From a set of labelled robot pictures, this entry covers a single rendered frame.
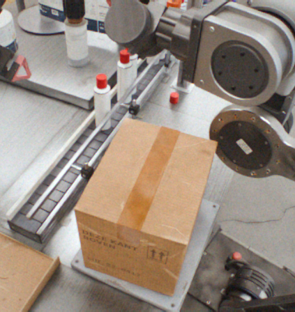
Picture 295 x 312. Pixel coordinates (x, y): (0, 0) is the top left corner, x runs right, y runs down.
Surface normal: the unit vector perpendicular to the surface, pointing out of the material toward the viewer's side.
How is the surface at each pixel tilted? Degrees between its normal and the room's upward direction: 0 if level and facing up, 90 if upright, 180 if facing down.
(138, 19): 51
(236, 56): 90
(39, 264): 0
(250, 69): 90
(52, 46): 0
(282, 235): 0
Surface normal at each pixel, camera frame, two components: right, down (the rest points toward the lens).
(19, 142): 0.05, -0.67
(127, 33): -0.42, 0.02
